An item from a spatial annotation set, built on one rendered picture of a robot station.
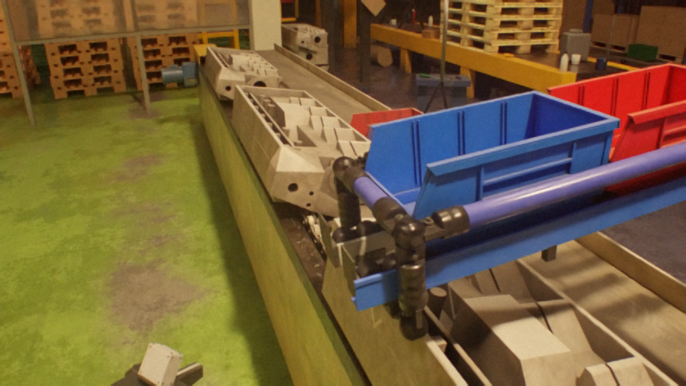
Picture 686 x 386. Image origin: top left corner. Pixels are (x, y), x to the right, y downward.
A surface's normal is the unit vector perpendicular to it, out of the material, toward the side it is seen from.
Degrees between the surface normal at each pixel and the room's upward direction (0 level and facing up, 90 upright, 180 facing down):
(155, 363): 49
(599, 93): 88
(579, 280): 0
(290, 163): 38
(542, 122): 94
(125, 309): 0
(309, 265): 0
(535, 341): 10
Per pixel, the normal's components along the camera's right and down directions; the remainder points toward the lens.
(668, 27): -0.94, 0.14
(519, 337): 0.15, -0.92
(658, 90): 0.33, 0.36
